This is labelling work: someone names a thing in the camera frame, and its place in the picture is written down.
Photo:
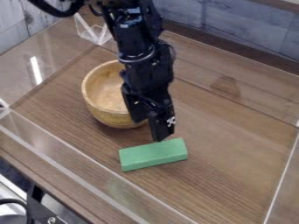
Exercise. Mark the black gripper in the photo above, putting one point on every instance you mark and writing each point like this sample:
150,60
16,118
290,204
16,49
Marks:
144,90

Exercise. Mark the green rectangular block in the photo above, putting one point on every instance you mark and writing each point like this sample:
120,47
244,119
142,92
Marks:
152,154

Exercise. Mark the wooden bowl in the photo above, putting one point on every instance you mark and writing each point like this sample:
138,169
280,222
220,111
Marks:
101,95

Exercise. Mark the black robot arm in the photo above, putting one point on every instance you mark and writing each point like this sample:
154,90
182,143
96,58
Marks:
135,25

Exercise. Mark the clear acrylic corner bracket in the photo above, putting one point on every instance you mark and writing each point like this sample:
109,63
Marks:
93,33

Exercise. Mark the black table leg bracket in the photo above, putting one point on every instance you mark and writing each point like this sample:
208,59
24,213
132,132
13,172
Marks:
37,213

